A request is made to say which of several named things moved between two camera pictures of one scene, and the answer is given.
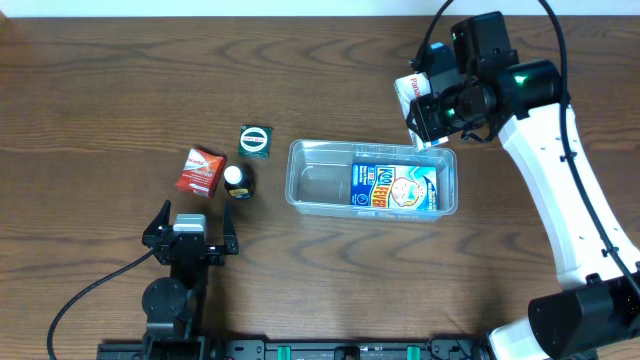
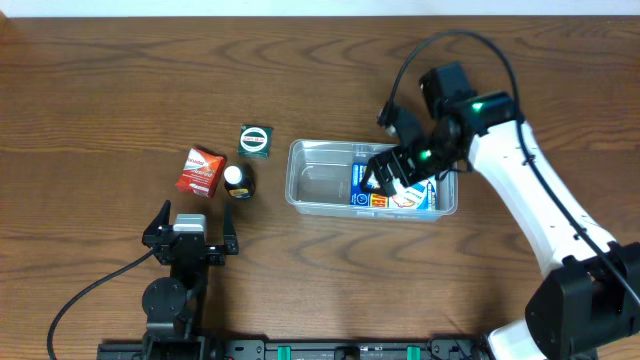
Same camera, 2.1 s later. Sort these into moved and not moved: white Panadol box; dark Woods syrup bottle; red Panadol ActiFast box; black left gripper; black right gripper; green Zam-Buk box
Moved: white Panadol box; black right gripper
Not moved: dark Woods syrup bottle; red Panadol ActiFast box; green Zam-Buk box; black left gripper
